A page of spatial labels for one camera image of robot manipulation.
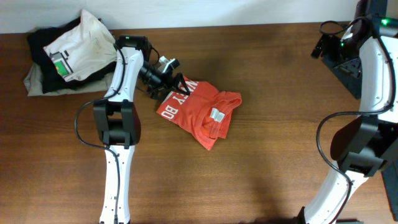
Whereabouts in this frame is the orange soccer t-shirt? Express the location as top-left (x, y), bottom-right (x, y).
top-left (157, 77), bottom-right (242, 150)

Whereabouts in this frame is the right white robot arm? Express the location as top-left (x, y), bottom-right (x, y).
top-left (297, 13), bottom-right (397, 223)

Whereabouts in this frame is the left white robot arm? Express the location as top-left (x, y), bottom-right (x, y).
top-left (93, 35), bottom-right (191, 224)

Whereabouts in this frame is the dark navy t-shirt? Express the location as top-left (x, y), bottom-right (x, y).
top-left (316, 50), bottom-right (397, 223)

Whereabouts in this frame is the white folded t-shirt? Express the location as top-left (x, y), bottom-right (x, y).
top-left (43, 10), bottom-right (117, 82)

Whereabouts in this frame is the black folded garment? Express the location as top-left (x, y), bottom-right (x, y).
top-left (27, 17), bottom-right (116, 93)

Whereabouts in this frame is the beige folded garment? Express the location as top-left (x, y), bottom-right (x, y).
top-left (24, 63), bottom-right (113, 96)

